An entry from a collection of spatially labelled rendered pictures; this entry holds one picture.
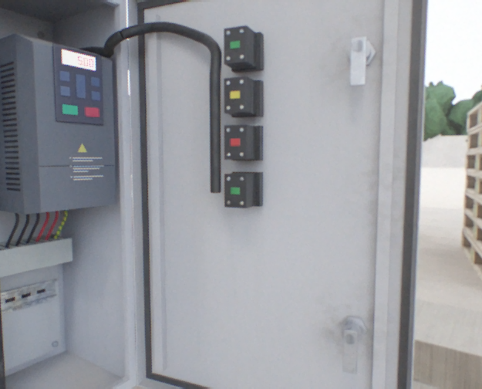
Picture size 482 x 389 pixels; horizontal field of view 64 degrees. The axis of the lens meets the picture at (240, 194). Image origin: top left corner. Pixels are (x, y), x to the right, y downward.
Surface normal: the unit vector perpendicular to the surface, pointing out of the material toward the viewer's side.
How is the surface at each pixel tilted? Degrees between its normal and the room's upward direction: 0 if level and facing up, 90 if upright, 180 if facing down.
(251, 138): 90
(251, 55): 90
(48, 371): 0
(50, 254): 90
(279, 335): 90
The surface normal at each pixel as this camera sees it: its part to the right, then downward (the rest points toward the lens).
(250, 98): 0.92, 0.04
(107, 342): -0.57, 0.07
